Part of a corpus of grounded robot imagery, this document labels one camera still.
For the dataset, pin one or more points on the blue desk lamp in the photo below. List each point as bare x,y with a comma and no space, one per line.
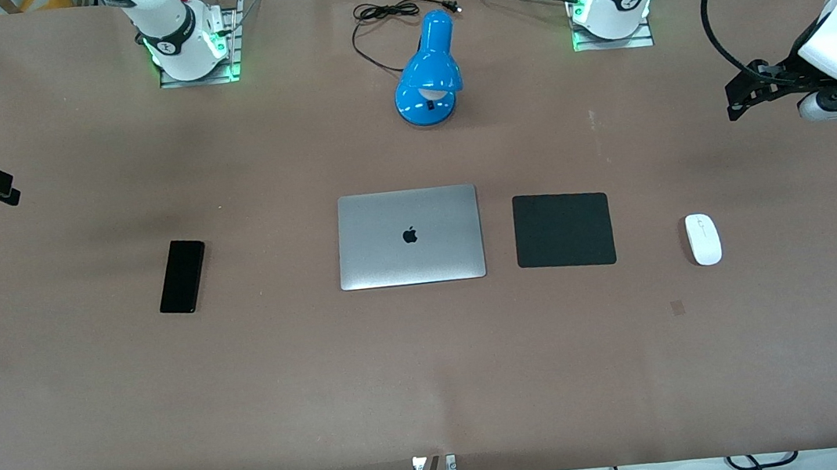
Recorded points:
427,68

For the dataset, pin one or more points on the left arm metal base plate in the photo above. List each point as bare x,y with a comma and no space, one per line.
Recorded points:
613,43

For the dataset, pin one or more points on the black smartphone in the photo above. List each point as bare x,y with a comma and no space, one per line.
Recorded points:
182,277

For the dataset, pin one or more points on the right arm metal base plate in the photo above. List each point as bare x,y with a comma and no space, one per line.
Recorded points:
200,79

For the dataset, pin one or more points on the small brown tape patch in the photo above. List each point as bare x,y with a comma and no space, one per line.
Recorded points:
677,306

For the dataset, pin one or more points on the silver closed laptop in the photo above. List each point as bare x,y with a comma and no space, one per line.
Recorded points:
411,255

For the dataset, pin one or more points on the white computer mouse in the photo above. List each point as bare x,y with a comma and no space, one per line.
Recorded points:
704,240

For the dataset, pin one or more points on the black mouse pad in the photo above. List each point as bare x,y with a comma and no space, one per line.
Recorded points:
564,230

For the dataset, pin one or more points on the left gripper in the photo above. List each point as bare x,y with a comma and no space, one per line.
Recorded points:
787,72

